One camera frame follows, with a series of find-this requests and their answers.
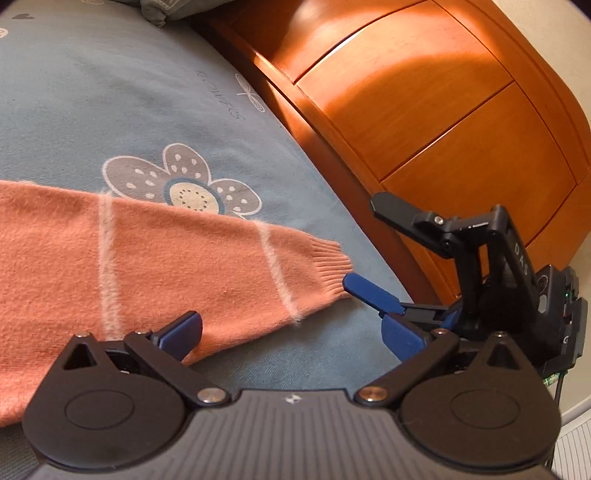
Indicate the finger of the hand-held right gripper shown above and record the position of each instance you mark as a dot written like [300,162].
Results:
[397,212]
[369,290]

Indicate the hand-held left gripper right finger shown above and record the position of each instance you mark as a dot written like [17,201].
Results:
[401,337]

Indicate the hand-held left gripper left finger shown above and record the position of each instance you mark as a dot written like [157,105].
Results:
[184,332]

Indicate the orange knit sweater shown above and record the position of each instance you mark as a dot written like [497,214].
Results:
[161,258]

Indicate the wooden headboard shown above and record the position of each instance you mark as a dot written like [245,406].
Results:
[415,115]

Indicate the white ribbed panel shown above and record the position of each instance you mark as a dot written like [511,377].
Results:
[575,447]

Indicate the plump grey-green printed pillow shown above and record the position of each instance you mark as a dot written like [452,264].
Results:
[171,9]

